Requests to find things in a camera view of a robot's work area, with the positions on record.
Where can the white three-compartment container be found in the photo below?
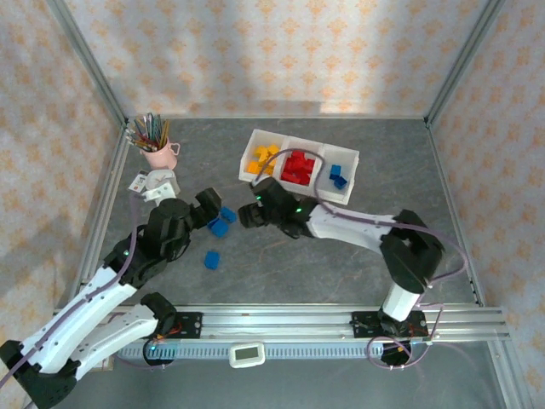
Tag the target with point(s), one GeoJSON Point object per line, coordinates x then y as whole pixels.
{"type": "Point", "coordinates": [336, 194]}

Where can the aluminium frame rail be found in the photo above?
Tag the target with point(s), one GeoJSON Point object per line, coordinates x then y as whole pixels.
{"type": "Point", "coordinates": [101, 213]}
{"type": "Point", "coordinates": [449, 191]}

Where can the aluminium frame post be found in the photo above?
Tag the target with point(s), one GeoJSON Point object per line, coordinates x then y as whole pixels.
{"type": "Point", "coordinates": [90, 64]}
{"type": "Point", "coordinates": [508, 379]}
{"type": "Point", "coordinates": [462, 64]}

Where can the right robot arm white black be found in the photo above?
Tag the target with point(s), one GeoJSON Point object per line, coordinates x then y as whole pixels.
{"type": "Point", "coordinates": [349, 228]}

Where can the small red lego brick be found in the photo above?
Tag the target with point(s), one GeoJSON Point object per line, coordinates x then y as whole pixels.
{"type": "Point", "coordinates": [288, 178]}
{"type": "Point", "coordinates": [289, 168]}
{"type": "Point", "coordinates": [294, 155]}

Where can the white alarm clock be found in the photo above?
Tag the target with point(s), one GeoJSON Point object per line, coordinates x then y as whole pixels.
{"type": "Point", "coordinates": [159, 179]}

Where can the small white printed tag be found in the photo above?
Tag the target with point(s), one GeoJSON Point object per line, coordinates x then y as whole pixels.
{"type": "Point", "coordinates": [139, 182]}

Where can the yellow wedge lego brick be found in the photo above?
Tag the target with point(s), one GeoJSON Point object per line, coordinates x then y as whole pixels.
{"type": "Point", "coordinates": [261, 152]}
{"type": "Point", "coordinates": [254, 167]}

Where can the pink mug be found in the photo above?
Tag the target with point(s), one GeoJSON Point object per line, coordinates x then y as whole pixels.
{"type": "Point", "coordinates": [161, 158]}

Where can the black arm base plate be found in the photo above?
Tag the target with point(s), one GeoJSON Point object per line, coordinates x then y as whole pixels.
{"type": "Point", "coordinates": [362, 324]}
{"type": "Point", "coordinates": [191, 326]}

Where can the small yellow lego brick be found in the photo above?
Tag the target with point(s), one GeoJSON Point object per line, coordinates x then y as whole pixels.
{"type": "Point", "coordinates": [273, 149]}

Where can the aluminium mounting rail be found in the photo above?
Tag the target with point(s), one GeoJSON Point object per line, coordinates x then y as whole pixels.
{"type": "Point", "coordinates": [277, 324]}

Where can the long yellow lego brick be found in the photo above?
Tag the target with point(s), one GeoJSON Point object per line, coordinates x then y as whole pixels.
{"type": "Point", "coordinates": [267, 164]}

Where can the blue lego brick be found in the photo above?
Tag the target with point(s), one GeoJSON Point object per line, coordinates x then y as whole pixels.
{"type": "Point", "coordinates": [227, 214]}
{"type": "Point", "coordinates": [211, 260]}
{"type": "Point", "coordinates": [340, 182]}
{"type": "Point", "coordinates": [219, 228]}
{"type": "Point", "coordinates": [336, 170]}

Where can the colored pencil bunch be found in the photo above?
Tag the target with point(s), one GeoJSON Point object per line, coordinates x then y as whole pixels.
{"type": "Point", "coordinates": [149, 132]}

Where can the long red lego brick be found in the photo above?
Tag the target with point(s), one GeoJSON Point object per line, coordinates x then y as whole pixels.
{"type": "Point", "coordinates": [308, 164]}
{"type": "Point", "coordinates": [303, 176]}

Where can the white digital timer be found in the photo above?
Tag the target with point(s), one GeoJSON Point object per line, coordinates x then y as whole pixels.
{"type": "Point", "coordinates": [247, 354]}

